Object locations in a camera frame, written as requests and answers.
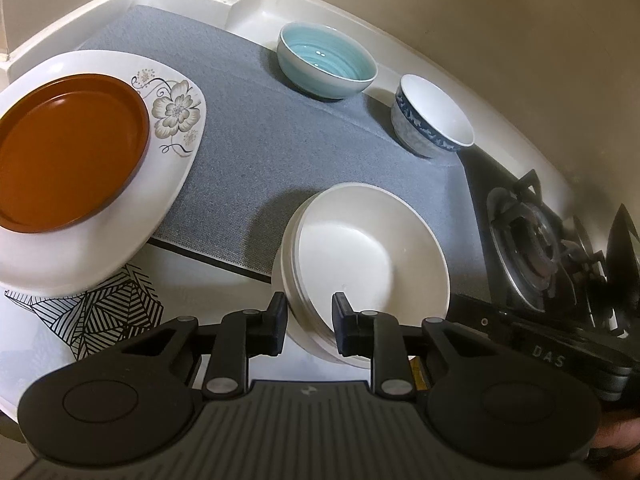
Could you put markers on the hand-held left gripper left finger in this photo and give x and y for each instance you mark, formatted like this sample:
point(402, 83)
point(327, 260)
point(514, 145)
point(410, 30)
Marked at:
point(275, 325)

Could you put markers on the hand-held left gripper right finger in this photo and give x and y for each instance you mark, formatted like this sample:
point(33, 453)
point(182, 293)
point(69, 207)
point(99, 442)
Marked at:
point(347, 327)

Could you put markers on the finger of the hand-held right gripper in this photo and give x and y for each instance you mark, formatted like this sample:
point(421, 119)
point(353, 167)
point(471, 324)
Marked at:
point(475, 317)

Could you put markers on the cream bowl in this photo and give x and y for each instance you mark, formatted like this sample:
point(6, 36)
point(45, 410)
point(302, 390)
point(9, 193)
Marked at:
point(360, 250)

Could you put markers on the large white flower plate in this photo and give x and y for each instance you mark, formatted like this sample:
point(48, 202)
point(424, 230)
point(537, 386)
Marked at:
point(100, 260)

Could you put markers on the white bowl blue pattern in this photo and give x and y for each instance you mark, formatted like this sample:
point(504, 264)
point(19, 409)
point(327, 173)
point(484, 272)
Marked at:
point(435, 110)

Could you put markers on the brown round plate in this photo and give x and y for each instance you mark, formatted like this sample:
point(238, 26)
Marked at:
point(65, 160)

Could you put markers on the light blue ribbed bowl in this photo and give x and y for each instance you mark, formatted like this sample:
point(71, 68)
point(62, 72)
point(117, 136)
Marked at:
point(325, 55)

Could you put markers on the person's right hand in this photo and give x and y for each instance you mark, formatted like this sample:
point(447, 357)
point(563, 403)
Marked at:
point(622, 435)

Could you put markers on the stove burner pan support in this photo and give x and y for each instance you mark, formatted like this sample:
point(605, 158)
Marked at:
point(530, 255)

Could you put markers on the black pointed object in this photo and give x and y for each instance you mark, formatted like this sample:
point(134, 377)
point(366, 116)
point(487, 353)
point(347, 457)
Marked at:
point(625, 260)

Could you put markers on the black gas stove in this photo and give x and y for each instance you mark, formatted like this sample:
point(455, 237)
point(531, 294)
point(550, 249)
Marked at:
point(475, 185)

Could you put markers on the black white patterned cloth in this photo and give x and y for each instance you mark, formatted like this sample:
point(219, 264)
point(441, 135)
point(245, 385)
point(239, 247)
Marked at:
point(110, 310)

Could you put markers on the grey mat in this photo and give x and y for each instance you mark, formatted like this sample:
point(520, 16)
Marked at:
point(260, 135)

